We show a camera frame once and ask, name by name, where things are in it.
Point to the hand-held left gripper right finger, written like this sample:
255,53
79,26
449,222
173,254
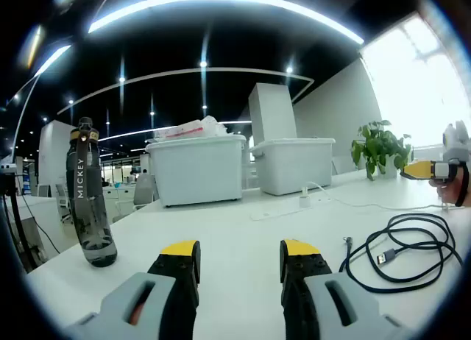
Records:
309,281

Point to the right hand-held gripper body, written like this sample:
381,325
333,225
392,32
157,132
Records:
458,145

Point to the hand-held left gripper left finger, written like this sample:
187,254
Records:
173,281

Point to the white desktop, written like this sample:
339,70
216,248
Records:
228,237

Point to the potted green plant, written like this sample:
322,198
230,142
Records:
382,148

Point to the white office chair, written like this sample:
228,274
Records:
143,191

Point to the dark transparent water bottle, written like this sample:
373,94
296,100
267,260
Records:
88,215

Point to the white storage bin with papers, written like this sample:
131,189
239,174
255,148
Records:
195,170

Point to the empty white storage bin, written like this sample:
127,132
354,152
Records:
294,167

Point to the stack of white papers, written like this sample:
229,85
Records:
198,128

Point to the long ceiling light strip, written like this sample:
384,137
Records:
221,1

